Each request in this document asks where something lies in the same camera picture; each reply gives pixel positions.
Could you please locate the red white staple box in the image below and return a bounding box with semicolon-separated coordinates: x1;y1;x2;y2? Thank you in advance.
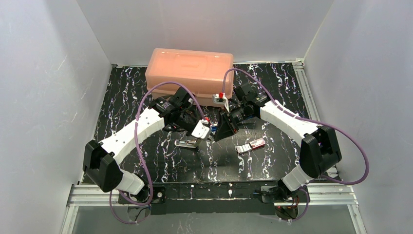
235;138;265;154

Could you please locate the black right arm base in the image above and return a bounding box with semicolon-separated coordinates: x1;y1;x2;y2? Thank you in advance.
256;185;307;206

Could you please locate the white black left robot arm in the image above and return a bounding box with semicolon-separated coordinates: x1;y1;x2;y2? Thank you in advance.
82;87;211;195

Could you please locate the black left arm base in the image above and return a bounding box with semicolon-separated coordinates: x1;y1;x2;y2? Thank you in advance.
118;185;166;205

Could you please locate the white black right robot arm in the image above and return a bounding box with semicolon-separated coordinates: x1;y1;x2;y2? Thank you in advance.
214;85;342;195

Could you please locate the black marble pattern mat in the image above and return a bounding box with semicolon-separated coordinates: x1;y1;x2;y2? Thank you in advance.
94;63;309;183

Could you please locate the pink translucent plastic storage box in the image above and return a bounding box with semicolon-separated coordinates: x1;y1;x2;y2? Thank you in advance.
145;48;234;107

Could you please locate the coiled black usb cable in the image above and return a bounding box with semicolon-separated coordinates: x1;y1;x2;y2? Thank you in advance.
161;110;194;133

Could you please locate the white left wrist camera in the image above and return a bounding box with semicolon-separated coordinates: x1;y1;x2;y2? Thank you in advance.
191;119;211;140

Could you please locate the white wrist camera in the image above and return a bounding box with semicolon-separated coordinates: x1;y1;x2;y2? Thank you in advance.
191;119;211;140
212;92;230;113

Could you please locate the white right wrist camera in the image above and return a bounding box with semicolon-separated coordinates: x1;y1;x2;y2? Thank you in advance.
212;92;230;113

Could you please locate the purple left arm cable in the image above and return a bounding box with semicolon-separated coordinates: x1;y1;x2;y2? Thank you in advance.
109;81;207;225

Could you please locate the aluminium right frame rail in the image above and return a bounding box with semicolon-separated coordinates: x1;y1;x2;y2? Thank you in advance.
292;60;320;120

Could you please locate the aluminium frame rail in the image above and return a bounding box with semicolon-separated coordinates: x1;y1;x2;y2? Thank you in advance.
67;182;358;207
292;60;320;120

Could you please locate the aluminium front frame rail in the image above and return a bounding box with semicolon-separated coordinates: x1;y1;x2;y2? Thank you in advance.
67;182;358;207

